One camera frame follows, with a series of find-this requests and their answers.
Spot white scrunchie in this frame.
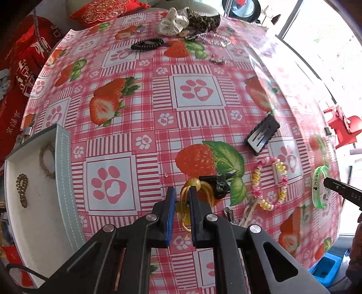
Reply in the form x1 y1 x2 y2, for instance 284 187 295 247
158 7 189 36

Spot red embroidered cushion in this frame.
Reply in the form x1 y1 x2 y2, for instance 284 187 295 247
70 0 152 28

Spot white jewelry tray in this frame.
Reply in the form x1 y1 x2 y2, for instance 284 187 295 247
4 124 87 279

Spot silver hair clips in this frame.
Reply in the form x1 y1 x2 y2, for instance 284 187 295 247
223 198 256 227

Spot brown spiral hair tie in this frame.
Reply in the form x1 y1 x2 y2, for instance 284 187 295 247
15 173 29 209

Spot blue plastic stool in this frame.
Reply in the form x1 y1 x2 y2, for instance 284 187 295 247
309 251 344 279

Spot green bangle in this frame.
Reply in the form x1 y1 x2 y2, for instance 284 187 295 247
312 165 331 210

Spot pink yellow bead bracelet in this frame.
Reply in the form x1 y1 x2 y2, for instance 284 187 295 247
252 157 289 211

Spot black cable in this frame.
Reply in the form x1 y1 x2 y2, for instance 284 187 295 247
6 263 49 284

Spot silver chain necklace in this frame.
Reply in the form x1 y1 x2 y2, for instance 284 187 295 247
185 31 233 47

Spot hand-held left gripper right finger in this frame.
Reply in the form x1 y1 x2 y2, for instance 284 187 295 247
188 186 331 294

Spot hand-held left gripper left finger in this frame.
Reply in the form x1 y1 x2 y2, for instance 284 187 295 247
42 187 177 294

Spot leopard print scrunchie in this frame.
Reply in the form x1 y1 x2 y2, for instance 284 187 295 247
181 8 221 32

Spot person's right forearm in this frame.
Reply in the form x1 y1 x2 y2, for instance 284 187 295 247
346 233 362 287

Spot red printed blanket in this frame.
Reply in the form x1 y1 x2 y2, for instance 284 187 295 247
0 15 65 160

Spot red plastic stool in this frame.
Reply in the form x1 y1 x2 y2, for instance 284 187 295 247
327 105 362 151

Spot black bead bracelet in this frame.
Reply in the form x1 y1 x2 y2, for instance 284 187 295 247
130 38 172 52

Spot strawberry print tablecloth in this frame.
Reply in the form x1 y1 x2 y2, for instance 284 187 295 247
21 13 343 294

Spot round black wall ornament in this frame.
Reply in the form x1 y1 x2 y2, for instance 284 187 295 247
222 0 262 22

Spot yellow hair tie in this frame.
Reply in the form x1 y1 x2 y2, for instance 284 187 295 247
176 178 213 233

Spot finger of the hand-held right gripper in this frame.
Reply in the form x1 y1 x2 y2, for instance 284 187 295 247
324 176 345 198

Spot large black claw clip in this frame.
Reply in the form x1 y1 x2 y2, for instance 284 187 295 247
244 114 281 156

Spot small black hair clip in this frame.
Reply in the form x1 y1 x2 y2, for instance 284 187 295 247
199 171 237 199

